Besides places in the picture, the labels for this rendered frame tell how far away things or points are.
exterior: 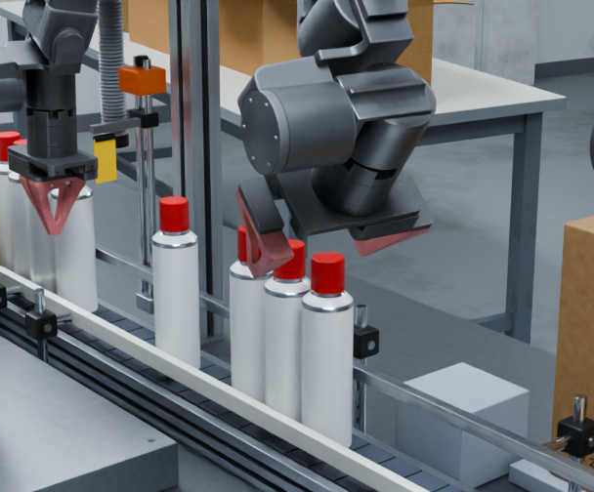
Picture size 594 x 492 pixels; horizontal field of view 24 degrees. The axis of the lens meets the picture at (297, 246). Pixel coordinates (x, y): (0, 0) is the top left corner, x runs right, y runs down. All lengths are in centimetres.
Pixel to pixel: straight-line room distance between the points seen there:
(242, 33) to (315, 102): 288
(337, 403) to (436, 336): 49
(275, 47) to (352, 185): 252
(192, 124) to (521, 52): 587
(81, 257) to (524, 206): 202
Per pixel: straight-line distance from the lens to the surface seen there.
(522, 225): 367
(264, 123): 93
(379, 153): 97
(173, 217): 157
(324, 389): 141
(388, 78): 97
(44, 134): 163
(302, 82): 95
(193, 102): 175
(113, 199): 251
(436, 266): 472
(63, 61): 158
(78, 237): 178
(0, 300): 183
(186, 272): 158
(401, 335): 189
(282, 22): 347
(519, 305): 374
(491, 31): 743
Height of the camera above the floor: 153
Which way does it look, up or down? 18 degrees down
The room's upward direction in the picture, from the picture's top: straight up
